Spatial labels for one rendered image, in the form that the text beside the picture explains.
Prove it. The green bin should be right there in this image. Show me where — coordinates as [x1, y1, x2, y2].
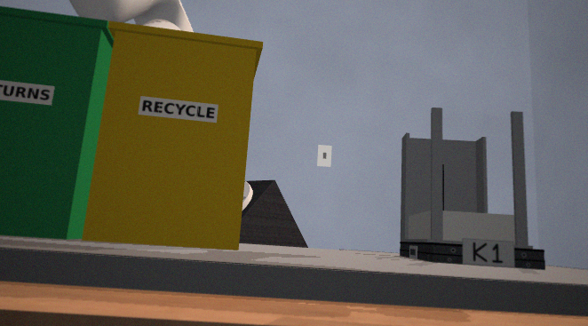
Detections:
[0, 6, 114, 240]

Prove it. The yellow recycle bin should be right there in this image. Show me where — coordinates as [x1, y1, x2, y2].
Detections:
[82, 21, 263, 250]

